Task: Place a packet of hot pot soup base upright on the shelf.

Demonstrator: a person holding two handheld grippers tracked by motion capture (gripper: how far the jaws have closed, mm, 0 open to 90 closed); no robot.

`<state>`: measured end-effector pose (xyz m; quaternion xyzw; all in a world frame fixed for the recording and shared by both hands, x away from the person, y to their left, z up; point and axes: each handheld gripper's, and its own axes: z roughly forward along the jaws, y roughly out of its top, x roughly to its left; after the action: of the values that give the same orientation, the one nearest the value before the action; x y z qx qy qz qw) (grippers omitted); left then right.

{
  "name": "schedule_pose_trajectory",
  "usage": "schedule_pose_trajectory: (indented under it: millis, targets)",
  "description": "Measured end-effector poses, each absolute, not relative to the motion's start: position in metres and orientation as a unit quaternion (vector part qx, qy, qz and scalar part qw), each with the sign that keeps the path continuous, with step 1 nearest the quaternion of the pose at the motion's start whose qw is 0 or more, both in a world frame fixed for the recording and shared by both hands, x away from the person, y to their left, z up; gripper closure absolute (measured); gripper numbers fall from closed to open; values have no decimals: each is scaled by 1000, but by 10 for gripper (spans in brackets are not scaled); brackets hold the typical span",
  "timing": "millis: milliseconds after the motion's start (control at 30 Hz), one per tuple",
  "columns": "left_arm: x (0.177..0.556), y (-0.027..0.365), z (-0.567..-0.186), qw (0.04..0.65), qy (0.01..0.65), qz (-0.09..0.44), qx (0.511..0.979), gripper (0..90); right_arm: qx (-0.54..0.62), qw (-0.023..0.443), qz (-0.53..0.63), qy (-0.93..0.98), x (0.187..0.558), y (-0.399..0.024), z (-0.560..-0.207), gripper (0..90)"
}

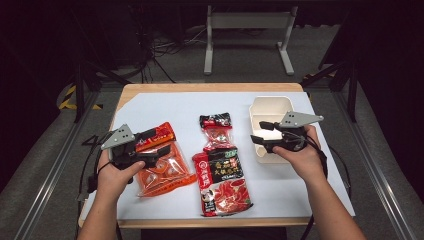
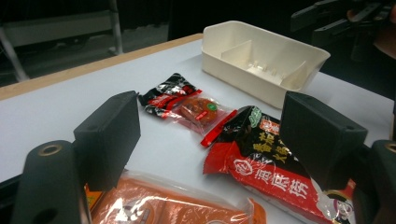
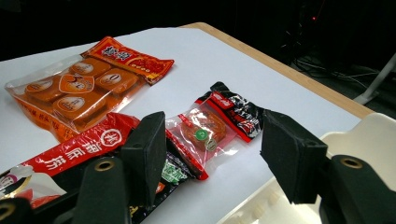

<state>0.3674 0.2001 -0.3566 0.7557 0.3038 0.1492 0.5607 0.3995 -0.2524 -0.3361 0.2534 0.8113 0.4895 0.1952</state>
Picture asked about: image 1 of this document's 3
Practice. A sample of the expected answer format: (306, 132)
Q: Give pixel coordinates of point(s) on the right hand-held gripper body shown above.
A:
(293, 120)

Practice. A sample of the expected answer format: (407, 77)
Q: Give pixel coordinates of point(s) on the black tripod stand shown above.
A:
(79, 90)
(351, 90)

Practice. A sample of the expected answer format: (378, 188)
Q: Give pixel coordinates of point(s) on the small red black seasoning packet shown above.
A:
(217, 135)

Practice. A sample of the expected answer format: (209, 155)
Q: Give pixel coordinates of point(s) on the person's left hand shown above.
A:
(111, 180)

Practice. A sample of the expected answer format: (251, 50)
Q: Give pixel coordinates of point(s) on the yellow black floor tape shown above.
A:
(68, 100)

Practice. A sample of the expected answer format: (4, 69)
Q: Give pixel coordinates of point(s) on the aluminium rail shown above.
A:
(373, 166)
(50, 180)

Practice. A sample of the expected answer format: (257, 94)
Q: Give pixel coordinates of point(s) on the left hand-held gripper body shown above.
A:
(121, 138)

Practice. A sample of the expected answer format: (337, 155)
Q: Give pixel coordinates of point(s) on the white metal desk frame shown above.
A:
(248, 20)

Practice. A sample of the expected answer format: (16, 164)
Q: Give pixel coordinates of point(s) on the large black red soup packet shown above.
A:
(223, 185)

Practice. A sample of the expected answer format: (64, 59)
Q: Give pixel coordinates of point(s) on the white table mat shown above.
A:
(283, 193)

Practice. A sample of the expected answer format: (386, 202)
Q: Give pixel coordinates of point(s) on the orange clear seasoning packet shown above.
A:
(166, 173)

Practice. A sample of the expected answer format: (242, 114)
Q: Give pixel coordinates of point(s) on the person's right hand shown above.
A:
(306, 161)

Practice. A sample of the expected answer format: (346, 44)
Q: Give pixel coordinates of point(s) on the white plastic container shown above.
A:
(266, 106)

